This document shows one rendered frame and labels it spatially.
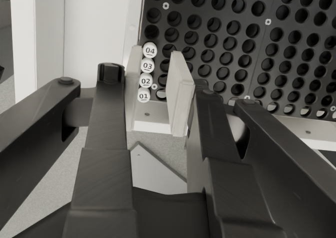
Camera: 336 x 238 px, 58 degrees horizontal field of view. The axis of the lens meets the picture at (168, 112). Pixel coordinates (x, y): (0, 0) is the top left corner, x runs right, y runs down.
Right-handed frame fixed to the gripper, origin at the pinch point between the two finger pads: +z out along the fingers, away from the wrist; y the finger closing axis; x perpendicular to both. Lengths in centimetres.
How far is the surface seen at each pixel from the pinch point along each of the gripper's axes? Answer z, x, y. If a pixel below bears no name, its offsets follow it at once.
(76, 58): 16.3, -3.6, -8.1
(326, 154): 13.3, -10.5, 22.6
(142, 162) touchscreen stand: 97, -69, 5
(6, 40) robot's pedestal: 57, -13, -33
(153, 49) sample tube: 8.9, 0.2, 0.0
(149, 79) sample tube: 8.9, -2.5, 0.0
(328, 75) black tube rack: 10.4, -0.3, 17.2
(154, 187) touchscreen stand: 96, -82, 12
